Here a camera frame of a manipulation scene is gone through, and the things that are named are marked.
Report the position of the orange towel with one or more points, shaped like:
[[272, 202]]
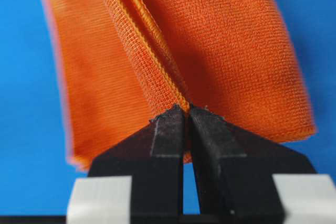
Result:
[[122, 62]]

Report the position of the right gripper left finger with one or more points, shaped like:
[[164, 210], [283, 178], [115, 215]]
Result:
[[153, 157]]

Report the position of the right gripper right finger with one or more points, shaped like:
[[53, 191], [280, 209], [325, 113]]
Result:
[[234, 167]]

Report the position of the blue table cloth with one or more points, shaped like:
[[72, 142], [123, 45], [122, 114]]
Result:
[[35, 176]]

